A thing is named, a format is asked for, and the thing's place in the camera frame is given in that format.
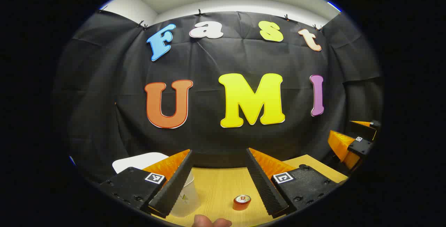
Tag white desktop garbage bin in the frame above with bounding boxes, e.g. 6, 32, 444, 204
112, 152, 201, 217

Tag orange pop can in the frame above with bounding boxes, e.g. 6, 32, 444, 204
233, 195, 252, 211

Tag black backdrop cloth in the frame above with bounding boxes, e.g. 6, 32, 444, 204
52, 9, 384, 186

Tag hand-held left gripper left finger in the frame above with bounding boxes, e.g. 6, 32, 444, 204
99, 149, 193, 219

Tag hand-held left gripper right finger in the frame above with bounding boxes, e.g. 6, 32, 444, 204
245, 148, 340, 217

